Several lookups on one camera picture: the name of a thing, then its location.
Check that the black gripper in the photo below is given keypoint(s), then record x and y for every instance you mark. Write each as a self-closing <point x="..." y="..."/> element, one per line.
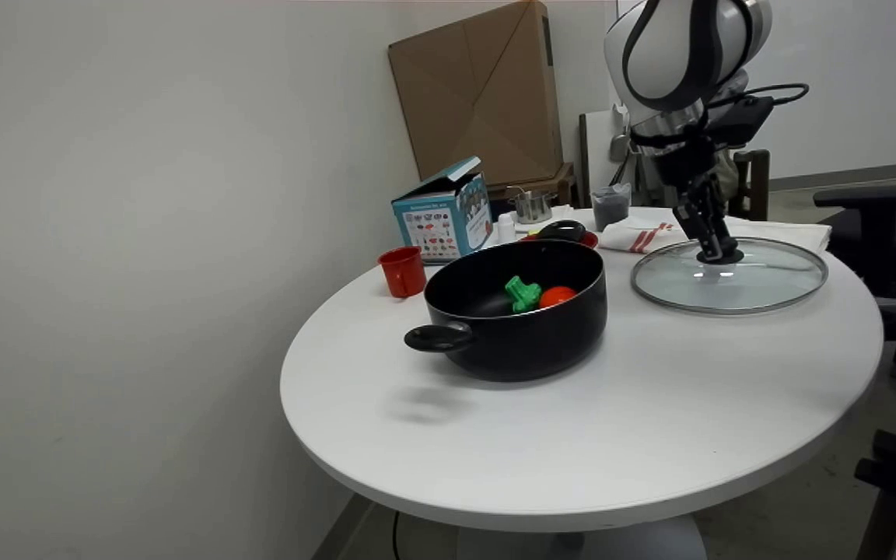
<point x="694" y="159"/>

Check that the glass lid with black knob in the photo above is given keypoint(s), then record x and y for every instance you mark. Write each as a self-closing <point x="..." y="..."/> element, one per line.
<point x="749" y="282"/>

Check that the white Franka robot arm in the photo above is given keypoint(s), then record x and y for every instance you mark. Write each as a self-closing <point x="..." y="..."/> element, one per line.
<point x="676" y="52"/>

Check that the black cooking pot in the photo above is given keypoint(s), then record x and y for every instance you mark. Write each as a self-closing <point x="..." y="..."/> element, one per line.
<point x="529" y="336"/>

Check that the dark wooden chair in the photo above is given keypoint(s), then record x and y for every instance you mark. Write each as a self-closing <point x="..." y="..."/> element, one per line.
<point x="752" y="186"/>

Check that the grey backpack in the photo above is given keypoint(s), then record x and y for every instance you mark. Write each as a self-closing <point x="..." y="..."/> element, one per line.
<point x="639" y="167"/>

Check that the clear measuring cup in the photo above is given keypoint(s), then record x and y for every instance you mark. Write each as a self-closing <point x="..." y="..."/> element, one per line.
<point x="610" y="206"/>

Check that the red bowl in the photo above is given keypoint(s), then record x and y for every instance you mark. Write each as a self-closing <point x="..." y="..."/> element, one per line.
<point x="589" y="241"/>

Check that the orange toy tomato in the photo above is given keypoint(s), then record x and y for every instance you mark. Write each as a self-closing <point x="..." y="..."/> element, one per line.
<point x="557" y="297"/>

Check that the glass spice jars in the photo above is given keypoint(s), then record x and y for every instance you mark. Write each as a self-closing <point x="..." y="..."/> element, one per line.
<point x="534" y="204"/>

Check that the green toy vegetable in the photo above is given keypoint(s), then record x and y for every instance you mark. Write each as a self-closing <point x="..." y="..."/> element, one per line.
<point x="521" y="292"/>

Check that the small white bottle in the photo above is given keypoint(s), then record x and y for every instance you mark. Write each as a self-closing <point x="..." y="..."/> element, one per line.
<point x="509" y="227"/>

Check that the blue printed carton box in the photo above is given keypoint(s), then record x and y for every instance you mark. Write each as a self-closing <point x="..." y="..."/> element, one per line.
<point x="447" y="218"/>

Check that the brown cardboard box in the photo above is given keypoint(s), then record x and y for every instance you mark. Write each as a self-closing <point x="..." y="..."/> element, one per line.
<point x="481" y="93"/>

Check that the red cup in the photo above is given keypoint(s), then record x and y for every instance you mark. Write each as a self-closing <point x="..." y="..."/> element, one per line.
<point x="401" y="274"/>

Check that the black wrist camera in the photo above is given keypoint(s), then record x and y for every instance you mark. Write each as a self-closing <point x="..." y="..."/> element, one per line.
<point x="745" y="119"/>

